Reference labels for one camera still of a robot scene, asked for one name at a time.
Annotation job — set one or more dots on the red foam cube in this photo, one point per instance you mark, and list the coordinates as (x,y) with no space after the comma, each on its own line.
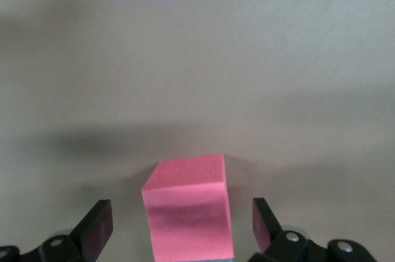
(188,212)

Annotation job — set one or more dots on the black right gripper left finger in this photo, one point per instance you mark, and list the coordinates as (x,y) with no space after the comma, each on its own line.
(95,228)

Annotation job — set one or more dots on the light blue foam cube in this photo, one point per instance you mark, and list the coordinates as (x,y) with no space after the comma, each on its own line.
(191,260)

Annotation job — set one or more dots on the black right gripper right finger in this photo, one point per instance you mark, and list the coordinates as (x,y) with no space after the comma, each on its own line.
(263,228)

